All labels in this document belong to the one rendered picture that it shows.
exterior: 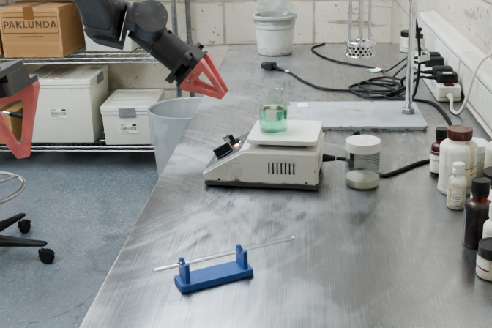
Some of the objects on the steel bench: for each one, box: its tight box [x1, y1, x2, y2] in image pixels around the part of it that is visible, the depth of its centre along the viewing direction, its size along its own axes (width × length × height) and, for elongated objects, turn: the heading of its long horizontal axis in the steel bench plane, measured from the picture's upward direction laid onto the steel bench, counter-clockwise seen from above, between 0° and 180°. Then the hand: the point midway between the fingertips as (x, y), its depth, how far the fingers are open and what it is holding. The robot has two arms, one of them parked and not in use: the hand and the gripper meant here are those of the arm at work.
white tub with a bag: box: [252, 0, 297, 56], centre depth 226 cm, size 14×14×21 cm
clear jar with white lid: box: [344, 135, 381, 190], centre depth 120 cm, size 6×6×8 cm
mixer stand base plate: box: [288, 101, 428, 130], centre depth 159 cm, size 30×20×1 cm, turn 90°
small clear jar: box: [472, 137, 488, 177], centre depth 122 cm, size 6×6×7 cm
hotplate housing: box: [203, 130, 335, 190], centre depth 125 cm, size 22×13×8 cm, turn 84°
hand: (221, 91), depth 129 cm, fingers closed
